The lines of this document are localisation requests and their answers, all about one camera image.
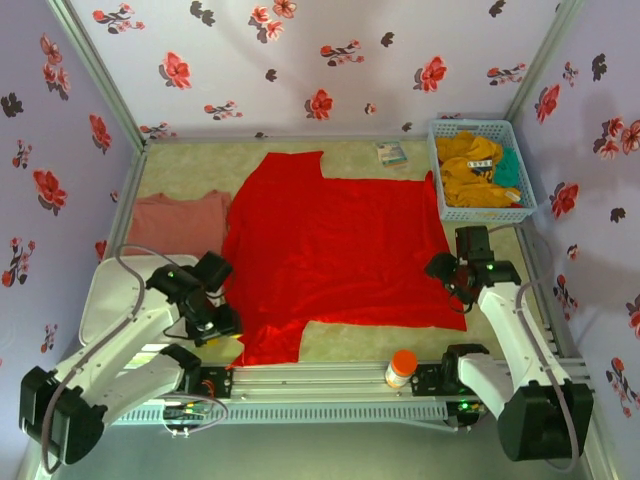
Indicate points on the red t-shirt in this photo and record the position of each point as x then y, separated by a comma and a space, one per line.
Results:
325, 250

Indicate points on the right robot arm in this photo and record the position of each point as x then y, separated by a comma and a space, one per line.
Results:
500, 320

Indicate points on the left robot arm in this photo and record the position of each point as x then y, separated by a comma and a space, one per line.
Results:
125, 330

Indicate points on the blue plastic basket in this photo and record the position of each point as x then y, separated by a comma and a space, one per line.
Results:
480, 215

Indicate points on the pink t-shirt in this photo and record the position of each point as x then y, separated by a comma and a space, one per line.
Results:
175, 220

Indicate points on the yellow t-shirt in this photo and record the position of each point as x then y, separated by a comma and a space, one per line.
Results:
465, 185

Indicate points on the green t-shirt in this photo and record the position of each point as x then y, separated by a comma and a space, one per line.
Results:
507, 170

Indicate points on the orange-lidded white bottle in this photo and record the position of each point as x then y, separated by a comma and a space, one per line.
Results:
400, 370

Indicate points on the small printed booklet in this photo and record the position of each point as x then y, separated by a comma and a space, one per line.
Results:
391, 155

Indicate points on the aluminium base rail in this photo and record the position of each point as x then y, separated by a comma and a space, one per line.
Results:
310, 385

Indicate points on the aluminium table side rail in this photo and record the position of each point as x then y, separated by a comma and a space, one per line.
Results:
125, 200

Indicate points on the aluminium frame post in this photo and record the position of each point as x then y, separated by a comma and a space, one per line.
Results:
95, 65
545, 55

